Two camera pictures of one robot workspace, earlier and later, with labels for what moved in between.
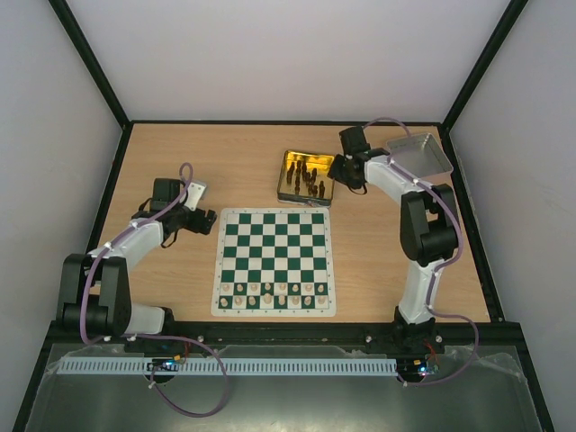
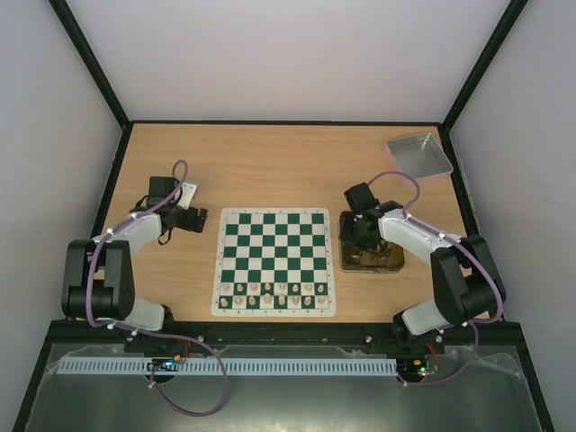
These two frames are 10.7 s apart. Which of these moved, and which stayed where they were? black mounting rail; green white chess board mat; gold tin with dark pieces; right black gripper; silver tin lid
Moved: right black gripper; gold tin with dark pieces
Stayed: black mounting rail; silver tin lid; green white chess board mat
